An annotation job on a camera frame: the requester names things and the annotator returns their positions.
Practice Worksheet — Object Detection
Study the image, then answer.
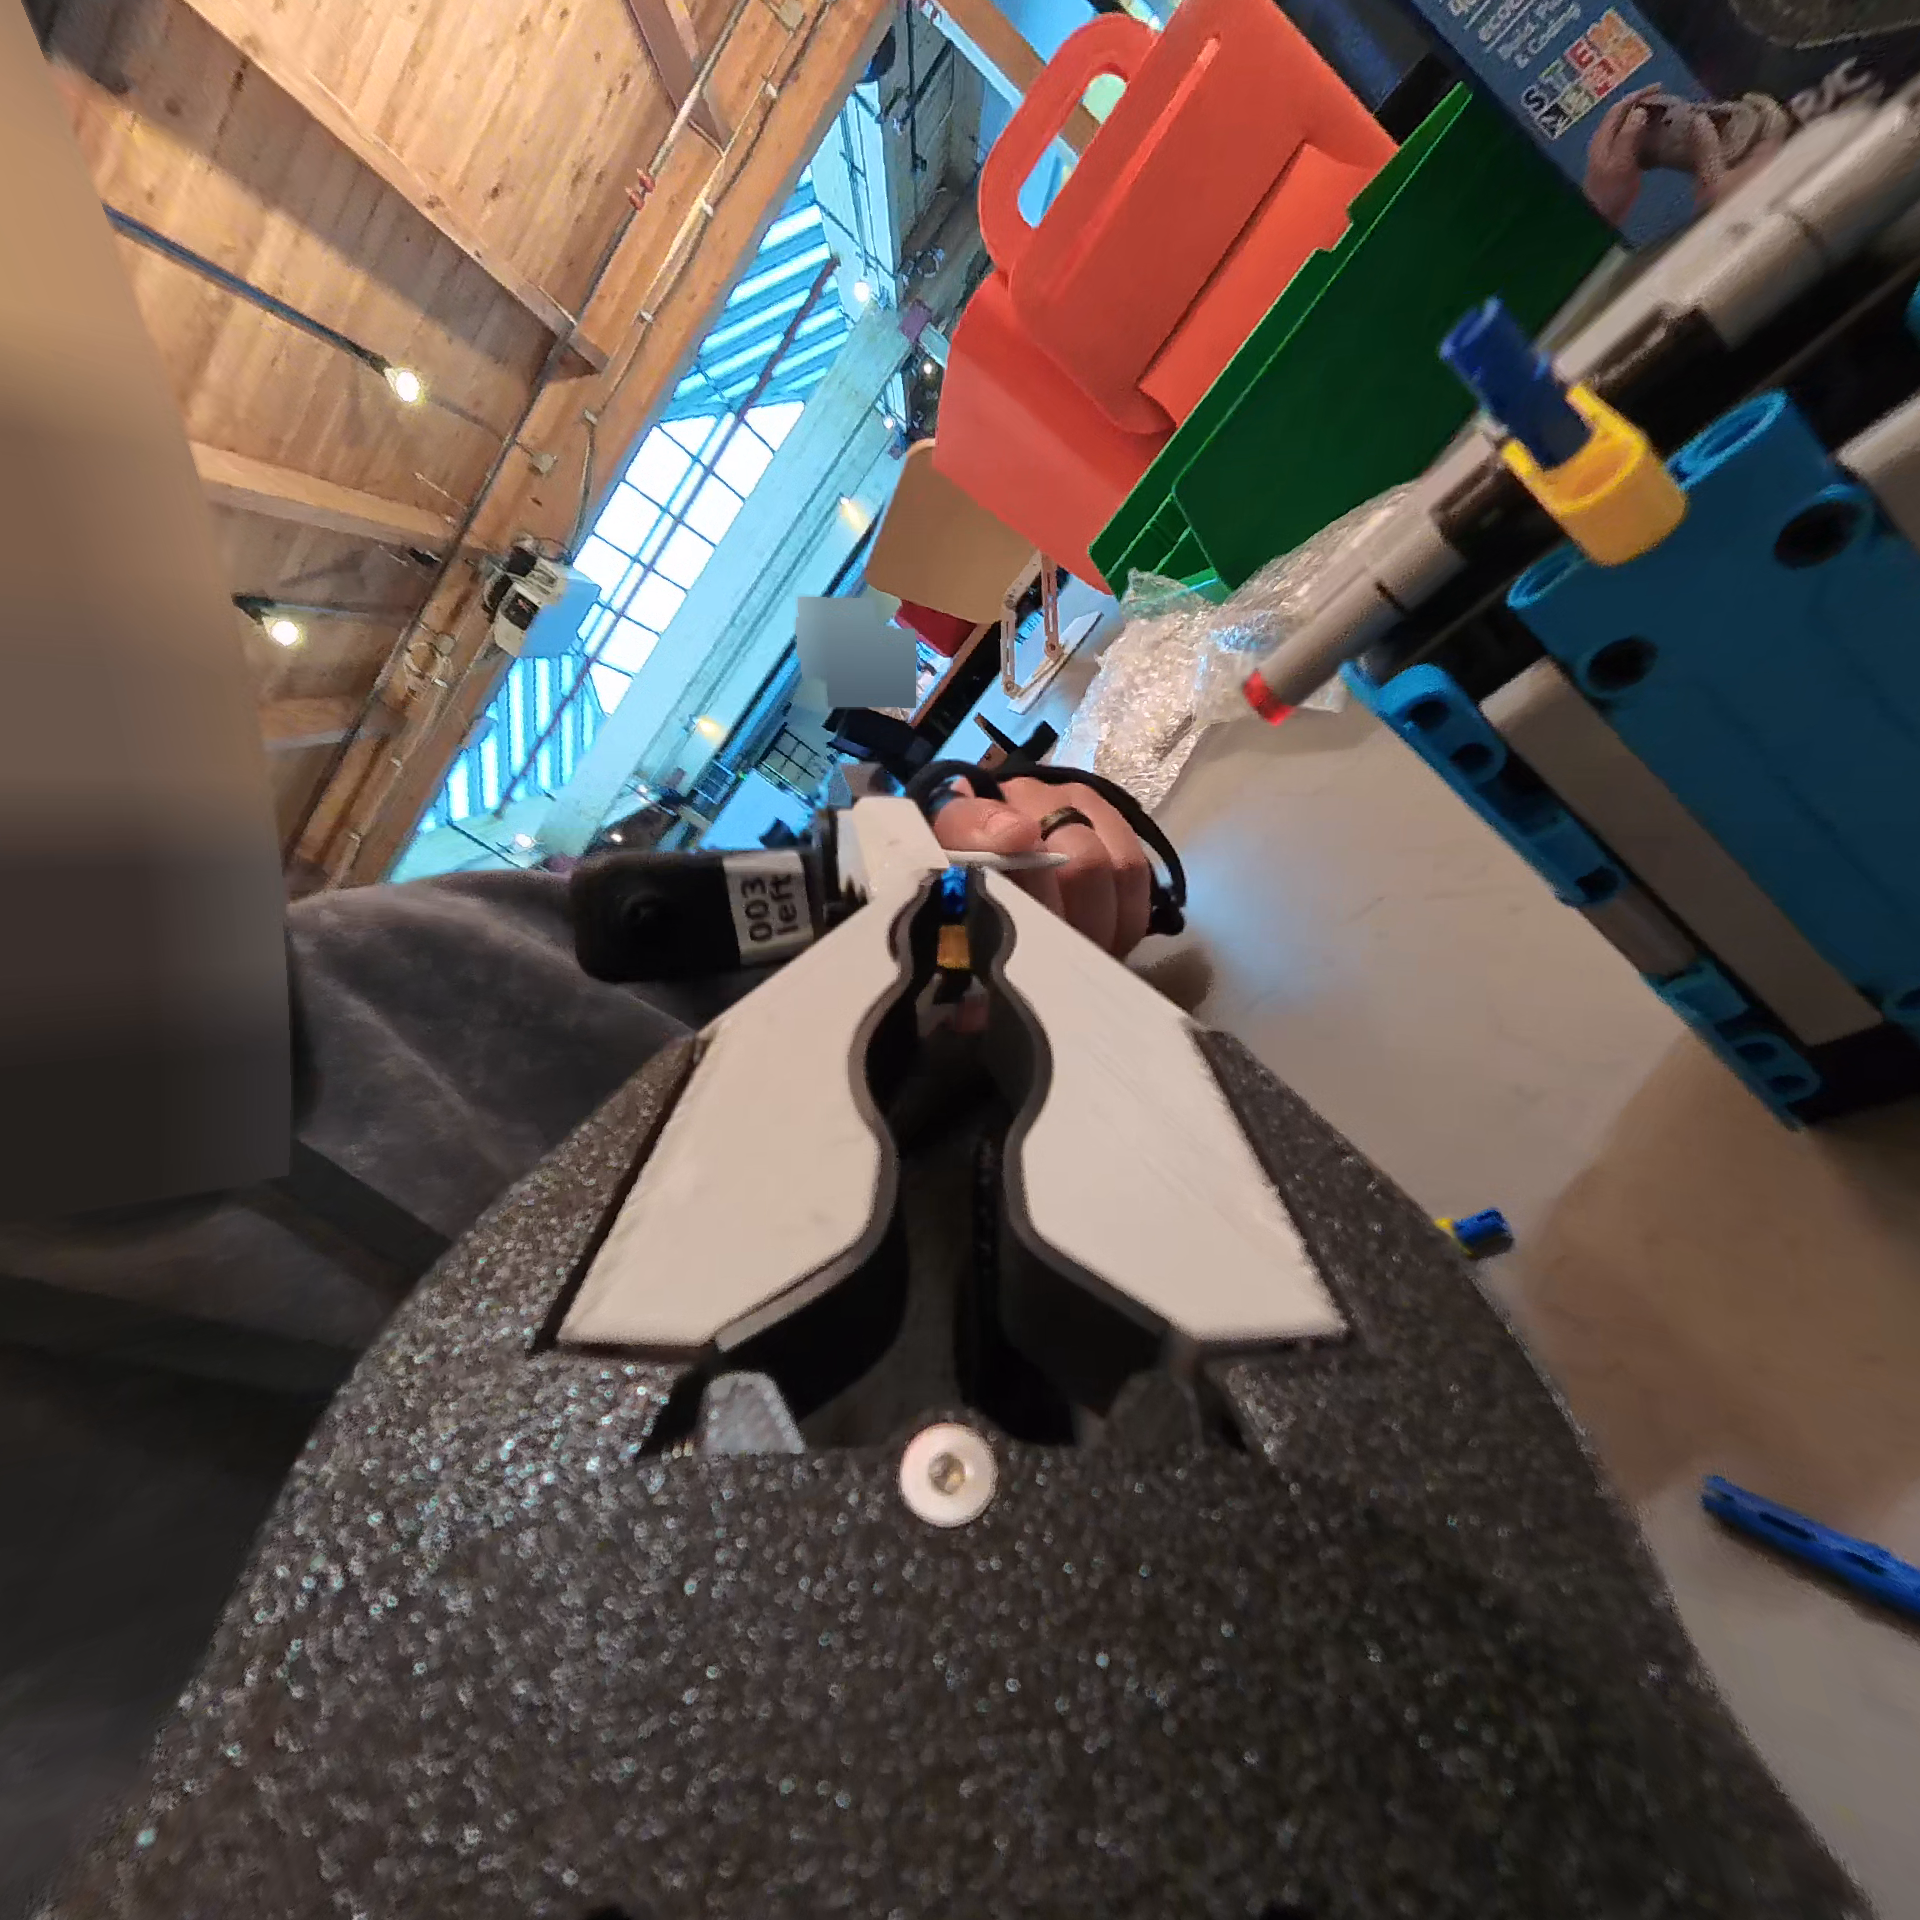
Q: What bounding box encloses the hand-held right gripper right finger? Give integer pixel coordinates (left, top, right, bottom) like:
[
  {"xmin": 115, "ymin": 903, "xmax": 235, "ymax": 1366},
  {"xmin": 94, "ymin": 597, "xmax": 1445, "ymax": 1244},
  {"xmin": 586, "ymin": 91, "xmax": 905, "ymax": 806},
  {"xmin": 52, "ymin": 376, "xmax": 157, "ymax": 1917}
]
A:
[{"xmin": 977, "ymin": 886, "xmax": 1354, "ymax": 1416}]

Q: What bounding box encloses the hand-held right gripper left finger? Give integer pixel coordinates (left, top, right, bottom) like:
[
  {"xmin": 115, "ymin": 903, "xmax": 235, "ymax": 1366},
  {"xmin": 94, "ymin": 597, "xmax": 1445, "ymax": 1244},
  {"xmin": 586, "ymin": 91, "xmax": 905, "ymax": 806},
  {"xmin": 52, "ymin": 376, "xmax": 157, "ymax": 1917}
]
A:
[{"xmin": 563, "ymin": 871, "xmax": 942, "ymax": 1405}]

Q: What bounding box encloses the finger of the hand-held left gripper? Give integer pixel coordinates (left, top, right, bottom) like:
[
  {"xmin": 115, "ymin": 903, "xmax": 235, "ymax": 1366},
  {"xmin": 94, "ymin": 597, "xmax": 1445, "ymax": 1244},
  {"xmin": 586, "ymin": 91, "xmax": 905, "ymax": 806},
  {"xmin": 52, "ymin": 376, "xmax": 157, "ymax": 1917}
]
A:
[{"xmin": 834, "ymin": 794, "xmax": 962, "ymax": 906}]

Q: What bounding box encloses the grey blue toy brick assembly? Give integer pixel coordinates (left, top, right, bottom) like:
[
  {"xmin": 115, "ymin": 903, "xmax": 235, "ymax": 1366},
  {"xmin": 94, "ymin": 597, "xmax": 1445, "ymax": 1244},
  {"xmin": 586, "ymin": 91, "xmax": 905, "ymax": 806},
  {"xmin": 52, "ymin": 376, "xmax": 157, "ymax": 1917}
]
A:
[{"xmin": 1238, "ymin": 91, "xmax": 1920, "ymax": 1134}]

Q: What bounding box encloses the black desk stand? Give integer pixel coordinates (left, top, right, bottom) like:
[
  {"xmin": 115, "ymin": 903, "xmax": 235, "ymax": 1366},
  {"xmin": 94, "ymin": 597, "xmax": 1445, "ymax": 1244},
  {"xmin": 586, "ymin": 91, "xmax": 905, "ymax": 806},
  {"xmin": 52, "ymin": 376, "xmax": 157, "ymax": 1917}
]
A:
[{"xmin": 823, "ymin": 704, "xmax": 942, "ymax": 791}]

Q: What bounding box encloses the grey desk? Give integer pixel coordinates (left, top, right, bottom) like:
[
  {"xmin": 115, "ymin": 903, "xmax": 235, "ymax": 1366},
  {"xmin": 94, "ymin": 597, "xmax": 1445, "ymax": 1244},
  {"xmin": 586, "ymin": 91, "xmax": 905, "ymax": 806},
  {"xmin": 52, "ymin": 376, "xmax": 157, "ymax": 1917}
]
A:
[{"xmin": 901, "ymin": 572, "xmax": 1920, "ymax": 1920}]

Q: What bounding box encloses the person's left hand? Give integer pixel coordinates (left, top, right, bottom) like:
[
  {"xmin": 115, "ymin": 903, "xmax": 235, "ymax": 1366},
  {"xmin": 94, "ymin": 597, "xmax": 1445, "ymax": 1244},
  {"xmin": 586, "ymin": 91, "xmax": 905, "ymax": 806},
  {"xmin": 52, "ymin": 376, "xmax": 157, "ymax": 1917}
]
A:
[{"xmin": 955, "ymin": 786, "xmax": 1178, "ymax": 970}]

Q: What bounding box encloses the tan board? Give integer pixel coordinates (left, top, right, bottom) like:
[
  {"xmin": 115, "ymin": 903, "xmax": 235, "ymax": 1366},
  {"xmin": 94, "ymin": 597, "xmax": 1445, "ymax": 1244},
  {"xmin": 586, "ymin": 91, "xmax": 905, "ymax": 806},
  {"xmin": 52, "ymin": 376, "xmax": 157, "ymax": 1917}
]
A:
[{"xmin": 865, "ymin": 445, "xmax": 1046, "ymax": 626}]

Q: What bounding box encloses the crumpled clear plastic bag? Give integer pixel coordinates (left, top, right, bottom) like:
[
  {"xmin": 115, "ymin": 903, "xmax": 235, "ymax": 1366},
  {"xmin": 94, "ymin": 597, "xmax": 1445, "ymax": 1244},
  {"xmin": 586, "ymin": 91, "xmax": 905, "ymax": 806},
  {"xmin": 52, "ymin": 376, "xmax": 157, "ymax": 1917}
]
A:
[{"xmin": 1060, "ymin": 572, "xmax": 1337, "ymax": 806}]

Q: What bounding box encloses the green plastic bin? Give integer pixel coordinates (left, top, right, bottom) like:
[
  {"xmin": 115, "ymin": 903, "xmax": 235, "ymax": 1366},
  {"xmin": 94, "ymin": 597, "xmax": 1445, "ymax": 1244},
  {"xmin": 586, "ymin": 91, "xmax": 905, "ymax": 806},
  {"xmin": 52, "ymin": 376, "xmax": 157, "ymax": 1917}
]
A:
[{"xmin": 1089, "ymin": 75, "xmax": 1593, "ymax": 602}]

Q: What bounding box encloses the orange plastic carrier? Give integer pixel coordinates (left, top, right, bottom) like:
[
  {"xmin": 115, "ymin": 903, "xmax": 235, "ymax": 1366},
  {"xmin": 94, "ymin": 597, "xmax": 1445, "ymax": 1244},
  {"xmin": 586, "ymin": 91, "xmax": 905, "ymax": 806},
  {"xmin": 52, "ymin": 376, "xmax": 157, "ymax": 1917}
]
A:
[{"xmin": 930, "ymin": 0, "xmax": 1403, "ymax": 592}]

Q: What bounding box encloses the toy robot kit box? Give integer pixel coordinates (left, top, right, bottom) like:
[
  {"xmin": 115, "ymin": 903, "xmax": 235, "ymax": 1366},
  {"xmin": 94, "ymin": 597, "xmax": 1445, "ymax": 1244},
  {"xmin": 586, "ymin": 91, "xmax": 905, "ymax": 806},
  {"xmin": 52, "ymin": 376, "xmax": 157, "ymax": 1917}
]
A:
[{"xmin": 1406, "ymin": 0, "xmax": 1920, "ymax": 248}]

